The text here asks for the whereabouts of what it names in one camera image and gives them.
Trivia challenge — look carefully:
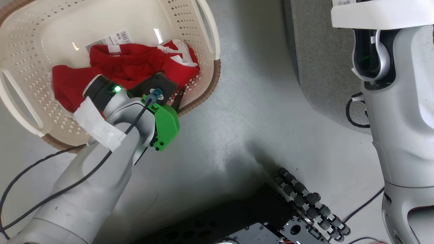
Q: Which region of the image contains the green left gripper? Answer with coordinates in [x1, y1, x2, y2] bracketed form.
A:
[141, 87, 186, 152]

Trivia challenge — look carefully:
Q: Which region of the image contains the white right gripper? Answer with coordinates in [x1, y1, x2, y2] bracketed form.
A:
[331, 0, 434, 29]

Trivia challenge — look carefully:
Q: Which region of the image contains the red and white garment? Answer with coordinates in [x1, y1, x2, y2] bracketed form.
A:
[52, 39, 200, 114]

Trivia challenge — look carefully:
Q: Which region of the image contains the grey fabric sofa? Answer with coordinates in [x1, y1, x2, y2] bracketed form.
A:
[284, 0, 372, 134]

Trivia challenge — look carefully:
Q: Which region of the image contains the white tape strip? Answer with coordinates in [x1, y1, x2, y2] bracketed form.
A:
[73, 97, 126, 152]

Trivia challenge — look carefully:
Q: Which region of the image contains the white barcode label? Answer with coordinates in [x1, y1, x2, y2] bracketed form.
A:
[85, 29, 133, 53]

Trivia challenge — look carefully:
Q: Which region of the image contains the cream perforated laundry basket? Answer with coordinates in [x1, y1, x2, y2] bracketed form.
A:
[0, 0, 221, 153]

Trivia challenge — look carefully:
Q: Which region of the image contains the black roller omni wheel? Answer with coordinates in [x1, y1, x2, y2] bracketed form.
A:
[274, 167, 351, 243]

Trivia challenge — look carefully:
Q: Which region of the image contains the teal cable connector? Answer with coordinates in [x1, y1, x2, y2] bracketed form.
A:
[151, 87, 164, 104]

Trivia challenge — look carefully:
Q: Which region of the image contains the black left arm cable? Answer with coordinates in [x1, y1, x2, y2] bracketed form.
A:
[0, 98, 153, 239]

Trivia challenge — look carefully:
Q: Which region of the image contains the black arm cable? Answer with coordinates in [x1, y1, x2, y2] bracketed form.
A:
[0, 98, 153, 239]
[345, 92, 371, 128]

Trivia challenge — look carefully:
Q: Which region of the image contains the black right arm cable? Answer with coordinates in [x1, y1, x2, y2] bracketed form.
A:
[345, 92, 371, 128]

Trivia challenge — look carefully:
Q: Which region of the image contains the thin black floor cable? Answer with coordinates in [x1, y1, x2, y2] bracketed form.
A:
[327, 187, 385, 242]

